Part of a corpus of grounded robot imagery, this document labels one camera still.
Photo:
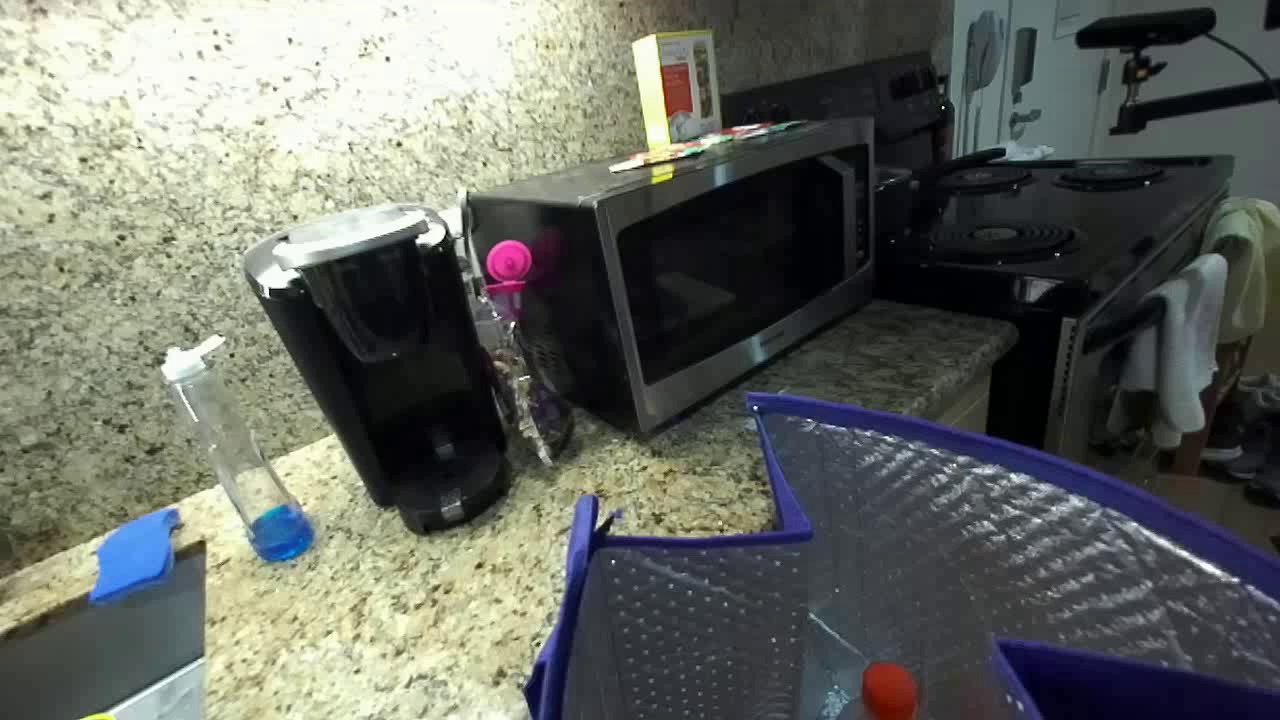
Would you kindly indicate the microwave door with dark glass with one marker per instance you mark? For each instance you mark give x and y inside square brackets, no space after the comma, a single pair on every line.
[732,265]

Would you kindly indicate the stainless steel microwave body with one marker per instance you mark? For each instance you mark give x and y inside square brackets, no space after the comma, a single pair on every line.
[580,241]

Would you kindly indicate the clear bottle with pink lid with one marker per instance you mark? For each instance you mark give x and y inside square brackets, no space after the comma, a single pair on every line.
[511,260]

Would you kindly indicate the colourful flat packets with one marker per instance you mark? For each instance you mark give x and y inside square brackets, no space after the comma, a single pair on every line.
[706,147]

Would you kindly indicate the black pod coffee maker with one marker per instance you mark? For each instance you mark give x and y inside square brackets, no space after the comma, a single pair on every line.
[386,361]

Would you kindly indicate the yellow and red carton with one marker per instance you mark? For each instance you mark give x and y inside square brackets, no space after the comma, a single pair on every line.
[676,86]

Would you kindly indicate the clear bottle with blue liquid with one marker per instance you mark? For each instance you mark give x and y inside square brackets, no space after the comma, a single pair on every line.
[276,529]

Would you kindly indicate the purple insulated cooler bag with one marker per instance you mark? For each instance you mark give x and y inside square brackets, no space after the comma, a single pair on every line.
[1013,532]

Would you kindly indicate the black electric stove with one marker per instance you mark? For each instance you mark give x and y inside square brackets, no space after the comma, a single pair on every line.
[1053,225]

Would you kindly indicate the blue sponge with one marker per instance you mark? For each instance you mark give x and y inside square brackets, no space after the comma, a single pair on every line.
[132,554]

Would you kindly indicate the white hanging towel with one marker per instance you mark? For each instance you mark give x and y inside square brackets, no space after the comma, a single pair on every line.
[1186,344]

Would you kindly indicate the dark shoes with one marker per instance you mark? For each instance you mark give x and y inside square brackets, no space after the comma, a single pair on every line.
[1252,442]

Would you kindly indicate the pale yellow hanging towel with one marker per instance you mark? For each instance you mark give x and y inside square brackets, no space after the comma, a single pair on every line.
[1248,260]

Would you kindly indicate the black box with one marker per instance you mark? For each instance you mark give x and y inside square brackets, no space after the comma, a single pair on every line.
[93,654]

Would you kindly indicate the black camera on mount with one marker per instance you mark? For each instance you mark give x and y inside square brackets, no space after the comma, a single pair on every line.
[1145,27]

